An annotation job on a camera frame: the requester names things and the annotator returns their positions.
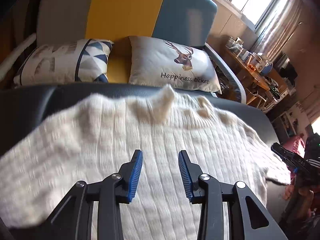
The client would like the wooden side table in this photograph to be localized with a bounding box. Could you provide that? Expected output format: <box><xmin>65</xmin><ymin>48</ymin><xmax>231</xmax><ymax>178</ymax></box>
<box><xmin>224</xmin><ymin>48</ymin><xmax>289</xmax><ymax>113</ymax></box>

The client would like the white deer print pillow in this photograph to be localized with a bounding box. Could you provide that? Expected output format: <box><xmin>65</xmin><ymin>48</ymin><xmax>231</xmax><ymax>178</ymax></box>
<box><xmin>129</xmin><ymin>36</ymin><xmax>221</xmax><ymax>94</ymax></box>

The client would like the grey yellow blue sofa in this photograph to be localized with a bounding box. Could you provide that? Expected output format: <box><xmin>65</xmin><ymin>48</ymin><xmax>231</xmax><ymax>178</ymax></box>
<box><xmin>0</xmin><ymin>0</ymin><xmax>247</xmax><ymax>104</ymax></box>

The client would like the person in red jacket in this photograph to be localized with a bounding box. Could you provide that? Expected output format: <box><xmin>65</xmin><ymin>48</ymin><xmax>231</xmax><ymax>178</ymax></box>
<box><xmin>279</xmin><ymin>133</ymin><xmax>319</xmax><ymax>239</ymax></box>

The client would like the blue round container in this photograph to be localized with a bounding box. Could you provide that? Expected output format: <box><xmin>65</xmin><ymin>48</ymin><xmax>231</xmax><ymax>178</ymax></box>
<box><xmin>260</xmin><ymin>62</ymin><xmax>273</xmax><ymax>77</ymax></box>

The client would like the patterned window curtain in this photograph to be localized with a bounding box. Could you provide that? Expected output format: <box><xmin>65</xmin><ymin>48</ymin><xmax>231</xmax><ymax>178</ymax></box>
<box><xmin>251</xmin><ymin>0</ymin><xmax>303</xmax><ymax>61</ymax></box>

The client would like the white jar with oranges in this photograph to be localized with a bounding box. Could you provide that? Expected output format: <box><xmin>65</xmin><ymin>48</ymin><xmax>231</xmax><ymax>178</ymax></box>
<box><xmin>247</xmin><ymin>55</ymin><xmax>263</xmax><ymax>71</ymax></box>

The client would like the cream knitted sweater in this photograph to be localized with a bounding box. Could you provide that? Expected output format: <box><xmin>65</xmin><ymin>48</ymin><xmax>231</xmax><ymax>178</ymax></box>
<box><xmin>0</xmin><ymin>84</ymin><xmax>292</xmax><ymax>240</ymax></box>

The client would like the blue triangle patterned pillow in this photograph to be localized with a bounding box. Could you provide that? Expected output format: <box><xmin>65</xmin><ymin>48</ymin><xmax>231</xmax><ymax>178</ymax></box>
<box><xmin>14</xmin><ymin>39</ymin><xmax>114</xmax><ymax>86</ymax></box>

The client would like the black leather ottoman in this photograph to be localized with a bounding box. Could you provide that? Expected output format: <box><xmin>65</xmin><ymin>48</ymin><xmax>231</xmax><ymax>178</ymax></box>
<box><xmin>0</xmin><ymin>81</ymin><xmax>283</xmax><ymax>240</ymax></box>

